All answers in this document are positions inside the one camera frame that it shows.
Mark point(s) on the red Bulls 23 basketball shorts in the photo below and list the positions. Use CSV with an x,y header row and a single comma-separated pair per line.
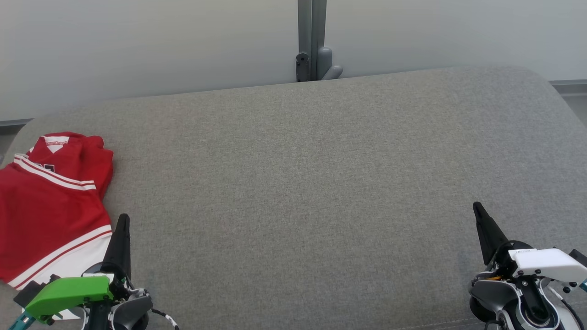
x,y
78,151

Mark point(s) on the grey wall baseboard rail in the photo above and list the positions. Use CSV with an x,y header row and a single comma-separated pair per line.
x,y
571,87
13,123

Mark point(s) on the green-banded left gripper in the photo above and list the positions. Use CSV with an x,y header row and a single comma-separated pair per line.
x,y
69,293

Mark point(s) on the grey metal partition post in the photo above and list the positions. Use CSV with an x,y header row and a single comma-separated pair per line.
x,y
312,36

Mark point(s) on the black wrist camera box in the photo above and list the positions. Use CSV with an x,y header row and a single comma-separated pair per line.
x,y
580,257
27,291

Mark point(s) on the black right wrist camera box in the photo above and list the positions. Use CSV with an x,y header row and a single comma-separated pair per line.
x,y
580,257

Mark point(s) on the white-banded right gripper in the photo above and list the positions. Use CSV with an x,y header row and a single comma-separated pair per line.
x,y
545,263

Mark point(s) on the red shirt with white sleeves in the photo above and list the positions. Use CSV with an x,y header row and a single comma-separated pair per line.
x,y
46,220

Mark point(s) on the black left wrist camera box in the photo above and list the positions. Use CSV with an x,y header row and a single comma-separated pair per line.
x,y
27,291

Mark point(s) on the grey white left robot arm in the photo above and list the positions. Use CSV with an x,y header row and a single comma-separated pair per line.
x,y
130,311

